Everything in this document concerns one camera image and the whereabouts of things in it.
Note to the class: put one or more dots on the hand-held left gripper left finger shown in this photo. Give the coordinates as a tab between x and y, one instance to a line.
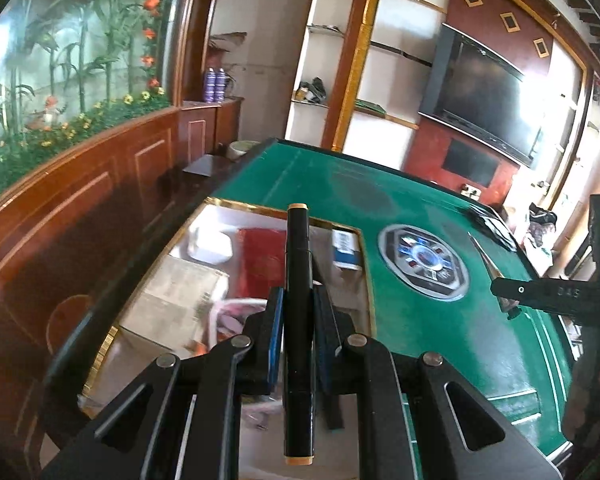
277	320

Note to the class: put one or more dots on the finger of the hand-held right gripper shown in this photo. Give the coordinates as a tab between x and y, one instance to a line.
535	290

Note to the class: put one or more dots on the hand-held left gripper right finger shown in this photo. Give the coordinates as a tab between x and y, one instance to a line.
322	330

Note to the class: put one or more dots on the slim black pen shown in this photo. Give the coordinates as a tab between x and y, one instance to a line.
487	262

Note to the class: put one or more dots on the red snack packet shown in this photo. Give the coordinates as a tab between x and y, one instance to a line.
260	265

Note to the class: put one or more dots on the black marker with gold ends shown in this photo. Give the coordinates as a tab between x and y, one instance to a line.
299	260

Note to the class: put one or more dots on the blue and white box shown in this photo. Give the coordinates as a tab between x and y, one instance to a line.
345	250

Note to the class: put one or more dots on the small white rounded box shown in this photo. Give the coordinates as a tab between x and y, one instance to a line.
210	247

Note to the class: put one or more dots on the beige cardboard box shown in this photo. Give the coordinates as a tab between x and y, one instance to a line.
175	295

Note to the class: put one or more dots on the silver tray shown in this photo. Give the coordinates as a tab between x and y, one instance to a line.
240	217

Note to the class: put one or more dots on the person's right forearm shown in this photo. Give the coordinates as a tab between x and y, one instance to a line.
595	400

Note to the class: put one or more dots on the pile of clothes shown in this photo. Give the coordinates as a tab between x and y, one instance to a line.
542	220

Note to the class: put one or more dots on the table centre control panel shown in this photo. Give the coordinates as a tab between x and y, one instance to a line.
422	260

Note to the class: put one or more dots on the dark flat pad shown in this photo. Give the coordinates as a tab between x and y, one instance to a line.
205	166

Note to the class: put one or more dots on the white bowl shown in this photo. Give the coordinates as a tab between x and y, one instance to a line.
242	150

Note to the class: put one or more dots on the black television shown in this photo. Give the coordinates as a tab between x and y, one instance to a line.
480	95

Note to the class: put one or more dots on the green flat item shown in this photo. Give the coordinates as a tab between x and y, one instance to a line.
370	109

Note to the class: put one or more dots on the wooden cabinet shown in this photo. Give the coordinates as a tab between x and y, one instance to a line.
80	210

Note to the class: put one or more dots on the dark tangled item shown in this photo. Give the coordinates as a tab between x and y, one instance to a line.
311	91

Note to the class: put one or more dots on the wall socket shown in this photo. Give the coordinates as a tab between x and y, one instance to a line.
472	191

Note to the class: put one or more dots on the dark rectangular wall panel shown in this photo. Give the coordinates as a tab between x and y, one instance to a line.
470	162

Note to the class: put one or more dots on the white wall shelf unit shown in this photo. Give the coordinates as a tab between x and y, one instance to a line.
395	145

